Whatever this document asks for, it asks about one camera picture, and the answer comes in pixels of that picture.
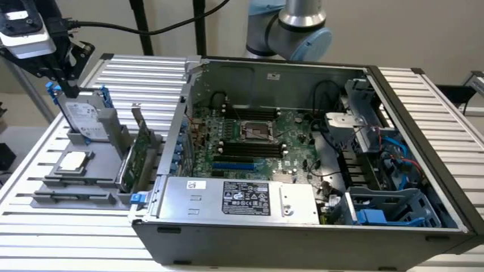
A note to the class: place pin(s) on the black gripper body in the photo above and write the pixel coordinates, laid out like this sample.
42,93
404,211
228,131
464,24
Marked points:
58,31

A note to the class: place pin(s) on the black RAM stick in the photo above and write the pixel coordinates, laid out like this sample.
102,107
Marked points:
74,179

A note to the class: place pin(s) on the black RAM slot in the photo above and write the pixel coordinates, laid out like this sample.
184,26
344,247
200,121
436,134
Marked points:
250,153
250,143
250,115
250,150
250,112
250,109
250,146

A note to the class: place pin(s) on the long black expansion slot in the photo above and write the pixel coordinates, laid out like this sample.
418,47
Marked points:
232,159

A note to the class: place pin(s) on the short black expansion slot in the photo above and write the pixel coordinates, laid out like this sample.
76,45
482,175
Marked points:
217,174

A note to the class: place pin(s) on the blue expansion slot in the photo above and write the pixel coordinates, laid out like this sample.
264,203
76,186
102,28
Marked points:
232,165

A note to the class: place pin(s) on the black stand pole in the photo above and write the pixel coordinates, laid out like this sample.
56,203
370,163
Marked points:
142,25
198,28

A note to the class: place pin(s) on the hard disk blue caddy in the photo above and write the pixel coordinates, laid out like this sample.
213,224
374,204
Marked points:
84,119

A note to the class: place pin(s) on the grey parts rack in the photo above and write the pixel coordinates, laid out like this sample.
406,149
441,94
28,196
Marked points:
97,147

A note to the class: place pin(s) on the black device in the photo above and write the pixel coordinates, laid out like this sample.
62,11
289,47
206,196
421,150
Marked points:
6,157

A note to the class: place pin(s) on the silver CPU chip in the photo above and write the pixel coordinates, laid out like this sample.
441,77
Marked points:
74,161

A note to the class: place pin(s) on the green graphics card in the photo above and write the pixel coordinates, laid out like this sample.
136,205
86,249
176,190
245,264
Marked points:
137,158

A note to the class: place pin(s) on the blue card retainer clips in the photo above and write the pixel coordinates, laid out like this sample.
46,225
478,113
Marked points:
178,147

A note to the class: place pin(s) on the blue case latch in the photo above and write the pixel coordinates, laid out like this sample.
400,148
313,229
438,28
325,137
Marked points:
137,198

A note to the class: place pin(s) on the white case sticker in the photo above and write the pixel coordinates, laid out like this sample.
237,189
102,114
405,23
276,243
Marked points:
273,76

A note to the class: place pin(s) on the CPU socket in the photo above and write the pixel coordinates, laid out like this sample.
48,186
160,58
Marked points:
257,130

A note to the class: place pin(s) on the silver power supply unit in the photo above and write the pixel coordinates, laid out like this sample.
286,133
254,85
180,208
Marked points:
210,204

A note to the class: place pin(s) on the green motherboard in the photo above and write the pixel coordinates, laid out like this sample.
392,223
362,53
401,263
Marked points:
294,141

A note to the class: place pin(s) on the silver chipset heatsink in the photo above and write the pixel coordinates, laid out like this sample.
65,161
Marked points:
285,177

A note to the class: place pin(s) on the metal disk bay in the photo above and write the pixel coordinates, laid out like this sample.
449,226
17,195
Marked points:
357,122

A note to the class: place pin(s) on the open black PC case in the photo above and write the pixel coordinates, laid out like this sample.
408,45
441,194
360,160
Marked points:
264,243

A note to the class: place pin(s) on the black fan shroud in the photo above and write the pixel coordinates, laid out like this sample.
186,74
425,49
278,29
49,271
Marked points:
357,170

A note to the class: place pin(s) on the grey blue drive cage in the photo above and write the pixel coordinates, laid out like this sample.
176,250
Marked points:
400,201

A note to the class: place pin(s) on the black box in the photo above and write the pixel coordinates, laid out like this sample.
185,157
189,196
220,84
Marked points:
453,97

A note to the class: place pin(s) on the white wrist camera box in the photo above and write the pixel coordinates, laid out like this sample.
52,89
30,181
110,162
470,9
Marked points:
32,46

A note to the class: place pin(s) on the aluminium profile rail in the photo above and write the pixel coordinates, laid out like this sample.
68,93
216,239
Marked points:
474,82

